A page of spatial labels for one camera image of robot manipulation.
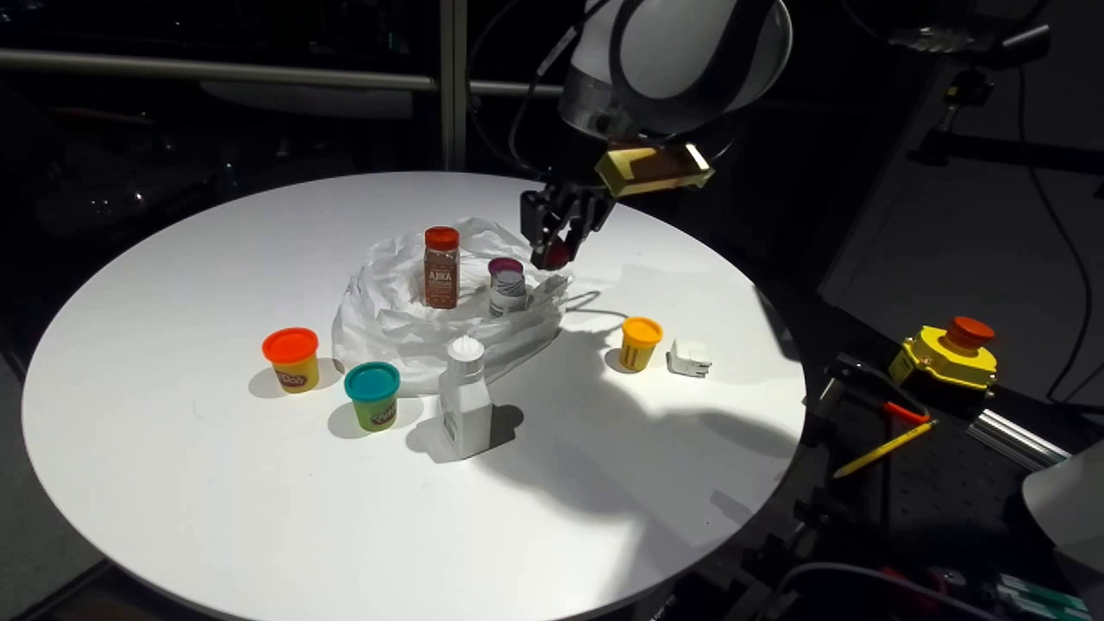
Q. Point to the silver lid white jar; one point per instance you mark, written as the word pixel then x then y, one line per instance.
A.
pixel 505 298

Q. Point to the small red lid cup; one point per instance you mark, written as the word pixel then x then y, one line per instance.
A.
pixel 553 257

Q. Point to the grey horizontal window rail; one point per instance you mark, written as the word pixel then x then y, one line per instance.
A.
pixel 229 72

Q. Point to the silver aluminium bar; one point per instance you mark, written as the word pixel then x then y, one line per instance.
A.
pixel 1018 436

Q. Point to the teal lid cup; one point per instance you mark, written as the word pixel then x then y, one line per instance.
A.
pixel 375 380

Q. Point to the red lid spice bottle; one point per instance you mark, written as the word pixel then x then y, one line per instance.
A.
pixel 443 272

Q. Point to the white square bottle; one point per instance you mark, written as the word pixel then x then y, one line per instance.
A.
pixel 466 402

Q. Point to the grey window post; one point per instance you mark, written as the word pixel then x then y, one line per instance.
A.
pixel 452 82

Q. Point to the black camera stand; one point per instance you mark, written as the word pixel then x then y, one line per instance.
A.
pixel 977 72

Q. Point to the small white box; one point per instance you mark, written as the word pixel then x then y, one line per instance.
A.
pixel 689 361

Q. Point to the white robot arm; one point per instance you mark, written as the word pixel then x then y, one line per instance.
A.
pixel 690 57

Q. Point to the crumpled clear plastic bag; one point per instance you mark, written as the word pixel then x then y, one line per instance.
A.
pixel 385 312

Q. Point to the white rounded object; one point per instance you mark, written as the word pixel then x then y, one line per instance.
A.
pixel 1072 505

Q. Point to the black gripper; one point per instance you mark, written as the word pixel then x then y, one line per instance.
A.
pixel 562 213

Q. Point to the yellow pencil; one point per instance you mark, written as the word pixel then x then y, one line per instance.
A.
pixel 884 450

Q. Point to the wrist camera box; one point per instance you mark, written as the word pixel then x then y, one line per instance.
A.
pixel 652 167

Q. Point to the yellow emergency stop button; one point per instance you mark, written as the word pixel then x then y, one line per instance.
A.
pixel 947 355

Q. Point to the orange lid yellow cup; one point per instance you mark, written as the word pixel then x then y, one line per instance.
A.
pixel 290 345

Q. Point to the teal tool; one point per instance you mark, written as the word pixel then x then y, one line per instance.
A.
pixel 1041 595

